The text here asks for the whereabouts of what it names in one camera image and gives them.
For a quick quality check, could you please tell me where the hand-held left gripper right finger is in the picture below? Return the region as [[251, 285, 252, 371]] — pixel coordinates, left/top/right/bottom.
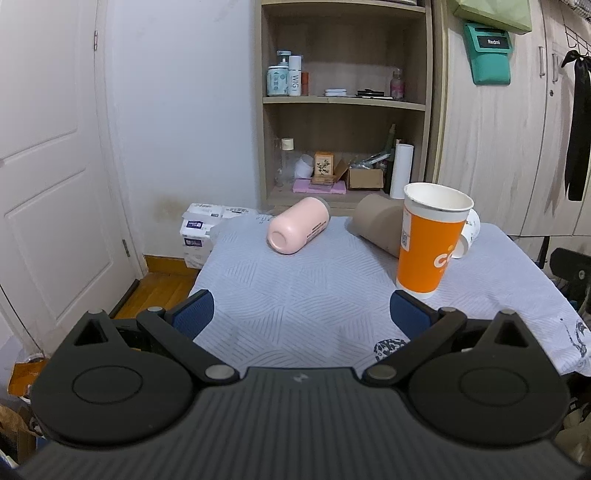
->
[[362, 290, 539, 387]]

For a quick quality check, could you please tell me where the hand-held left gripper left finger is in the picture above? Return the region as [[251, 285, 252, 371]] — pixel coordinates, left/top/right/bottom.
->
[[62, 290, 240, 387]]

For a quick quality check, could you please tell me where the pink cup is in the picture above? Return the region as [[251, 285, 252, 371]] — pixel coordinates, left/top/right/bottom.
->
[[267, 197, 331, 255]]

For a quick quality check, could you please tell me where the orange paper cup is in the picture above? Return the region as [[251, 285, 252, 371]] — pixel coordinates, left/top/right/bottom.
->
[[396, 183, 475, 296]]

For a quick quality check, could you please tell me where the brown cup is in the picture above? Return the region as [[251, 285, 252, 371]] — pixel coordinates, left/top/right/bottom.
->
[[353, 194, 407, 258]]

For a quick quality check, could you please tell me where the white printed paper cup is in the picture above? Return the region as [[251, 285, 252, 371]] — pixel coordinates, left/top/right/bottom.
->
[[451, 209, 481, 260]]

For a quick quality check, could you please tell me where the black door draft strip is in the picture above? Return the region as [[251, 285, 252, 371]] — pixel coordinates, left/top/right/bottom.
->
[[109, 278, 143, 320]]

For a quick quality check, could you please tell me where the white cardboard box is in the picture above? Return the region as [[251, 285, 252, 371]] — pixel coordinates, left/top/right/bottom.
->
[[179, 202, 260, 269]]

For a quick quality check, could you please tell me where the pale blue patterned tablecloth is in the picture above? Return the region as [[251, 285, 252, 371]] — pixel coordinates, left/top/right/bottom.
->
[[189, 214, 591, 376]]

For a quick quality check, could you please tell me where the open cardboard box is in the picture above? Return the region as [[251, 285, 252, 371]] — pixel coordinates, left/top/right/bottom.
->
[[334, 159, 385, 190]]

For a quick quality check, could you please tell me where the white paper roll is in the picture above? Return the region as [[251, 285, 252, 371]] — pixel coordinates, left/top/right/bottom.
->
[[390, 143, 415, 199]]

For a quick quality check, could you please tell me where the pink flat box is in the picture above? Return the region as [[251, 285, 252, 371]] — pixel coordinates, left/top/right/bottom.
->
[[293, 178, 347, 195]]

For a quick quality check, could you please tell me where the dark green bottle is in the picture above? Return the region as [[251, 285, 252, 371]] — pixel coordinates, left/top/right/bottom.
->
[[385, 124, 398, 186]]

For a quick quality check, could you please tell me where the black chair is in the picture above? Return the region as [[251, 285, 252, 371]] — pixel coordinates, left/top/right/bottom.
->
[[549, 247, 591, 319]]

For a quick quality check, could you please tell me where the clear bottle beige cap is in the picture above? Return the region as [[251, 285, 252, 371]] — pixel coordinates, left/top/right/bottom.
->
[[276, 137, 297, 186]]

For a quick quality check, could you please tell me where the orange bag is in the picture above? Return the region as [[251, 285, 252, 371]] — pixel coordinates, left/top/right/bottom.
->
[[8, 359, 48, 398]]

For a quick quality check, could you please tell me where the light wooden wardrobe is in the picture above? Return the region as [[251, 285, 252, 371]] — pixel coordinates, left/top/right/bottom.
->
[[433, 0, 591, 239]]

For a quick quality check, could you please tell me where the wooden shelf unit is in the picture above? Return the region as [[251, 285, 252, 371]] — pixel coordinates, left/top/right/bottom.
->
[[256, 0, 435, 217]]

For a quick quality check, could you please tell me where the white door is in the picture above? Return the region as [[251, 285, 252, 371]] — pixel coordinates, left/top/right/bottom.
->
[[0, 0, 145, 365]]

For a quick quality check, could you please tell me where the brown cardboard piece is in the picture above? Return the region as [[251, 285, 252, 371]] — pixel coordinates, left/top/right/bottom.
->
[[0, 403, 38, 463]]

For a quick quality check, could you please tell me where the teal jar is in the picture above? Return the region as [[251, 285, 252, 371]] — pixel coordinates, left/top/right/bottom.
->
[[267, 65, 291, 97]]

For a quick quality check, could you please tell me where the black hanging ribbon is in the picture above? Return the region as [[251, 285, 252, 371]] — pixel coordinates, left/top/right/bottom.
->
[[560, 51, 591, 202]]

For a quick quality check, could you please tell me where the tall white bottle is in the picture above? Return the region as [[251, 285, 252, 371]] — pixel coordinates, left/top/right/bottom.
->
[[288, 55, 304, 97]]

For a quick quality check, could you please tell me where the green box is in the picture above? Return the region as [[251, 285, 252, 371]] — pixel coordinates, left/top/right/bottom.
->
[[451, 0, 534, 35]]

